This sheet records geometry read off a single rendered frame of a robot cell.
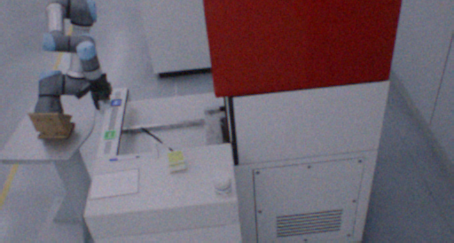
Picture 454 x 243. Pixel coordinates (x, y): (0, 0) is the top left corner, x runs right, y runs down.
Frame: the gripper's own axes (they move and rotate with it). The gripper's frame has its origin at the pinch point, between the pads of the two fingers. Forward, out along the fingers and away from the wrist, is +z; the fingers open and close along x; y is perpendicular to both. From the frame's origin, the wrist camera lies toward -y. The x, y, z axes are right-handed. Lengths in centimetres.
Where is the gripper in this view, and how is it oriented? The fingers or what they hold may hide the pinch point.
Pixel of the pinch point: (100, 112)
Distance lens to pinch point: 219.9
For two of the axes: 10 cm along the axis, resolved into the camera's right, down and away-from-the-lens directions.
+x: -0.7, -6.3, 7.7
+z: 0.8, 7.7, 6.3
